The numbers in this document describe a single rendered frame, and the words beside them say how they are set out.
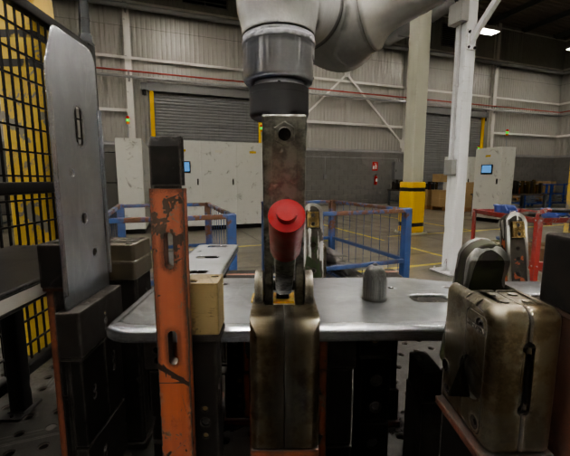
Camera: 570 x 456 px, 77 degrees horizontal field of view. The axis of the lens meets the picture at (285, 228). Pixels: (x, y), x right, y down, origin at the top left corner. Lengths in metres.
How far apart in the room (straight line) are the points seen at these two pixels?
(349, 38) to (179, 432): 0.52
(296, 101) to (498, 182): 10.61
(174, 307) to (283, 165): 0.16
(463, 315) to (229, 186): 8.13
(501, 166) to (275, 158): 10.76
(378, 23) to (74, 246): 0.50
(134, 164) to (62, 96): 7.66
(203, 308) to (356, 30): 0.42
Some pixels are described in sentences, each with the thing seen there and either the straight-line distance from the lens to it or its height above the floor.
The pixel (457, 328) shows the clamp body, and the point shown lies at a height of 1.03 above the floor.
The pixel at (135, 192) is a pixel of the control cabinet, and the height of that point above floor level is 0.89.
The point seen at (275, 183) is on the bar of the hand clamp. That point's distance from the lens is 0.30.
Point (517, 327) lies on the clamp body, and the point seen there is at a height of 1.06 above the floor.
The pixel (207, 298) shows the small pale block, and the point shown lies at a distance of 0.35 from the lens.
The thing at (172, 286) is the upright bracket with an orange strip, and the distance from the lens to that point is 0.33.
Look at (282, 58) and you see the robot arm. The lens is 0.44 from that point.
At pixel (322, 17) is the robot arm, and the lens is 0.51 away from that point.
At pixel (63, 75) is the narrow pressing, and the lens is 0.54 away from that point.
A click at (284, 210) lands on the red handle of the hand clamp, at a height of 1.14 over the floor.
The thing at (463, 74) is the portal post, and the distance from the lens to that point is 4.90.
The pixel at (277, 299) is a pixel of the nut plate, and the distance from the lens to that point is 0.49.
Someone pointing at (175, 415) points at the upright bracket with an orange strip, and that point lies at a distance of 0.39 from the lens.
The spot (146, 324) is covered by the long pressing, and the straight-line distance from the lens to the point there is 0.43.
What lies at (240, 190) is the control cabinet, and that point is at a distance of 8.44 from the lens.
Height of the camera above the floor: 1.16
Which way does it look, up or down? 8 degrees down
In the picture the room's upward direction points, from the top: straight up
